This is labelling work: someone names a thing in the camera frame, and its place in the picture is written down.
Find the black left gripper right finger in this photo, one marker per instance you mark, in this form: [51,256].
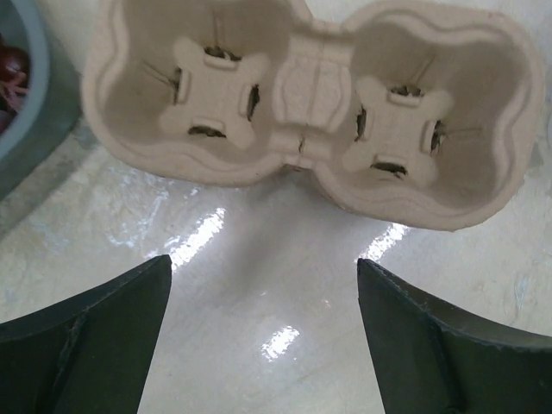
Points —
[430,356]

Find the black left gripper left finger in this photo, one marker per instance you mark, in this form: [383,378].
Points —
[90,353]

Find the pulp cup carrier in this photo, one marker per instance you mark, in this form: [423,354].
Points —
[412,112]

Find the grey fruit tray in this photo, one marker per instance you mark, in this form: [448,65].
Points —
[52,106]

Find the dark red grape bunch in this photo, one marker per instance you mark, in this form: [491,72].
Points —
[15,76]

